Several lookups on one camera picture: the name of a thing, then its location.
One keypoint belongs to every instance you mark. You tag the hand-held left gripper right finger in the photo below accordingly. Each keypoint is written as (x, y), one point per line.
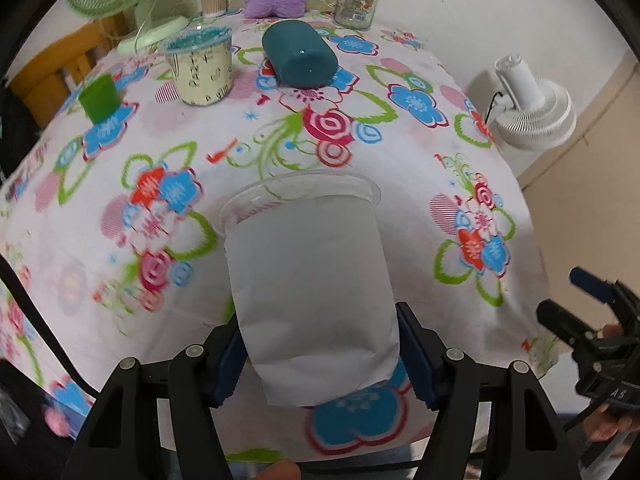
(417, 360)

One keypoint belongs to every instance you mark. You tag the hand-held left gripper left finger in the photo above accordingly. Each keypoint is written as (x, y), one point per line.
(227, 367)

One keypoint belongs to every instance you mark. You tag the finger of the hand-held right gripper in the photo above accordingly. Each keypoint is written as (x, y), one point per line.
(562, 322)
(590, 282)

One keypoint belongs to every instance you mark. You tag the clear plastic cup white sleeve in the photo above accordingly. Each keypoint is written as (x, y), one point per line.
(310, 280)

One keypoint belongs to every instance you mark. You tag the cream printed cup teal lid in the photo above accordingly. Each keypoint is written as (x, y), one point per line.
(202, 72)

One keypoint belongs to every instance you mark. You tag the small green cup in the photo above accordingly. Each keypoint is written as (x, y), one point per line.
(100, 100)

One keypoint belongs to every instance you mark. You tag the person's right hand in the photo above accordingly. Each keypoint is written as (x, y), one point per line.
(607, 427)

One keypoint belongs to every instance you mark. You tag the person's left hand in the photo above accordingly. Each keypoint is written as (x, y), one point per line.
(277, 471)

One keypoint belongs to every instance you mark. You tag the floral tablecloth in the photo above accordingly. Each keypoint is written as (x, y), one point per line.
(400, 180)

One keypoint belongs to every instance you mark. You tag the white desk fan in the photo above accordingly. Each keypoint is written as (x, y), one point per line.
(535, 110)

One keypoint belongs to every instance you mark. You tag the clear plastic bag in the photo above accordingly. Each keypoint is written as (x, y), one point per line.
(11, 412)

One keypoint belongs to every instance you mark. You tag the wooden chair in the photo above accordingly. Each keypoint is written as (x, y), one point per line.
(45, 80)

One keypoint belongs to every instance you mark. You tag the cotton swab container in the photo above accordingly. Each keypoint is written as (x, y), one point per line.
(214, 4)

